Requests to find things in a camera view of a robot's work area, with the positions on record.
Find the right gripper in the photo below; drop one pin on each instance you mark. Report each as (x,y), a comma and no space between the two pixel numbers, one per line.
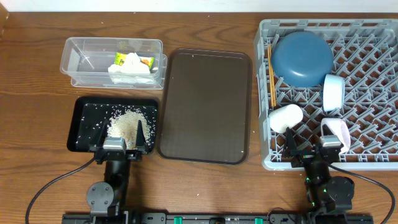
(308,158)

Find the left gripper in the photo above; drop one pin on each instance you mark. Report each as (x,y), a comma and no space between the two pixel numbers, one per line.
(98,149)

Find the rice food scraps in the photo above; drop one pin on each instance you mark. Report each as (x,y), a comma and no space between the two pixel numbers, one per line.
(122,123)

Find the white cup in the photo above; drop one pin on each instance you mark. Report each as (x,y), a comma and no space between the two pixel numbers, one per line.
(285,117)

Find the white pink bowl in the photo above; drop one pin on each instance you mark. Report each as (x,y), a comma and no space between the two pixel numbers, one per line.
(338,128)

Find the white tissue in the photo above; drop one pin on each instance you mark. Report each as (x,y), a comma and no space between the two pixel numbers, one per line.
(137,73)

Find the light blue bowl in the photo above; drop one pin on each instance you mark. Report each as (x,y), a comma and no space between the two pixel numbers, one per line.
(333,92)

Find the yellow green snack wrapper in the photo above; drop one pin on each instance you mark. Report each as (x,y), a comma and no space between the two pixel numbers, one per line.
(132,58)

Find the dark blue plate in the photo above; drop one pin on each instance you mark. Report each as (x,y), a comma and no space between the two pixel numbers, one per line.
(302,59)

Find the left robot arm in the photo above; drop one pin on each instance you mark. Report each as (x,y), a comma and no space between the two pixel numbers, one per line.
(106,198)

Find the clear plastic waste bin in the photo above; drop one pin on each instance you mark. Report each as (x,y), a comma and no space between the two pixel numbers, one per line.
(87,59)

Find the grey dishwasher rack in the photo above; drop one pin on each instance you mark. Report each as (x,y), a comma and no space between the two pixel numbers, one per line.
(365,56)

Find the black plastic tray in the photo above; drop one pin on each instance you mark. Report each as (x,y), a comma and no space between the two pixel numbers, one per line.
(101,100)

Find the brown serving tray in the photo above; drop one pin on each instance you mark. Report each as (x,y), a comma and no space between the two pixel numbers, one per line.
(206,107)

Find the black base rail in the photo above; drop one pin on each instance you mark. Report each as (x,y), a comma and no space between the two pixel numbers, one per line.
(161,218)

